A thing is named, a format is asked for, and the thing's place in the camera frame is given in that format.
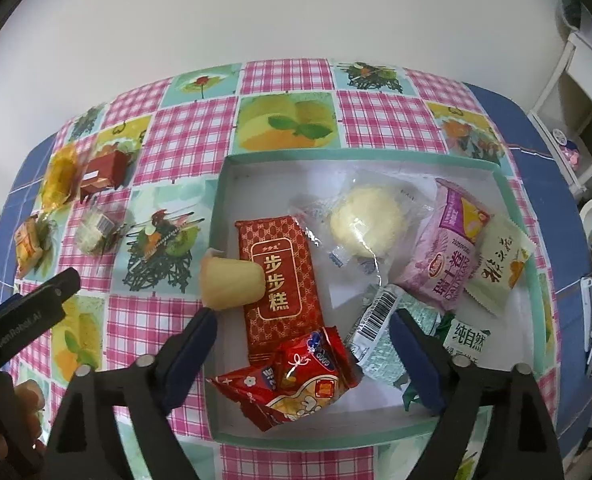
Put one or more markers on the silver green snack packet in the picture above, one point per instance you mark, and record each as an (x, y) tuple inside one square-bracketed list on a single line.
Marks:
[(376, 325)]

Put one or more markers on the green white biscuit packet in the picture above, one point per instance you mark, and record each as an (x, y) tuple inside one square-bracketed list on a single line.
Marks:
[(468, 342)]

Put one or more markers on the person's left hand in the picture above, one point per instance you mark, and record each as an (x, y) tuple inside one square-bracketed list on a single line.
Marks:
[(32, 407)]

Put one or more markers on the pink roll cake packet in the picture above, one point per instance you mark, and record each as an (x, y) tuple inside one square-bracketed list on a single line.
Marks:
[(446, 250)]

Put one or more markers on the long red gold cake packet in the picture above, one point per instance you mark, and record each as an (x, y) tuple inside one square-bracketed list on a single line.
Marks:
[(276, 280)]

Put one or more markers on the white packet with orange print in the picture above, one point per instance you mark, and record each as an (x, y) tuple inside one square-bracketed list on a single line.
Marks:
[(498, 265)]

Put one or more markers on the teal white cardboard box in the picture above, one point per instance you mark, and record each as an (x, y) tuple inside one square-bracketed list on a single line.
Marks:
[(256, 200)]

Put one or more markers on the pink checkered patterned tablecloth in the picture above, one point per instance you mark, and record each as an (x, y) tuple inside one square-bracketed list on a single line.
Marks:
[(286, 80)]

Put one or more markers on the clear wrapped pale cracker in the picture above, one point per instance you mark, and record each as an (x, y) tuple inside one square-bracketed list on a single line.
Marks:
[(96, 230)]

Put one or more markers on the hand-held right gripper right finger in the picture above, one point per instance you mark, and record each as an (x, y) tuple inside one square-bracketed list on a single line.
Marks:
[(421, 360)]

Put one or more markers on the yellow jelly cup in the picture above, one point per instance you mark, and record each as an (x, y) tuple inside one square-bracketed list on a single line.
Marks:
[(231, 280)]

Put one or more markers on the small orange snack packet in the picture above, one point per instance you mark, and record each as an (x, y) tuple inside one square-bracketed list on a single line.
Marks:
[(28, 247)]

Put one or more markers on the clear wrapped pale pastry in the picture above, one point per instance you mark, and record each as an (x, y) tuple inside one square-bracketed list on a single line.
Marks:
[(366, 220)]

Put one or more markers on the white shelf unit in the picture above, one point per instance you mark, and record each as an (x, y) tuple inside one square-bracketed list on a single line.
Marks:
[(576, 45)]

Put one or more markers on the yellow wrapped snack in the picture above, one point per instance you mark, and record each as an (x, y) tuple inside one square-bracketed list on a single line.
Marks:
[(61, 177)]

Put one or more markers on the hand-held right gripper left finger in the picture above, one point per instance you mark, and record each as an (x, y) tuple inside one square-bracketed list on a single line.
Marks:
[(191, 360)]

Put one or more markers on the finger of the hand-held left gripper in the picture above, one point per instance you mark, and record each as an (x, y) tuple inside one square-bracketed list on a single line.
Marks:
[(66, 285)]

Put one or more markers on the red shiny popcorn packet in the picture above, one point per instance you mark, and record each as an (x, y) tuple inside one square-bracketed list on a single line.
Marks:
[(301, 385)]

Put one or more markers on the dark red packet white label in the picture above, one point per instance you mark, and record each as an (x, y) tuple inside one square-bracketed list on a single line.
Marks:
[(103, 175)]

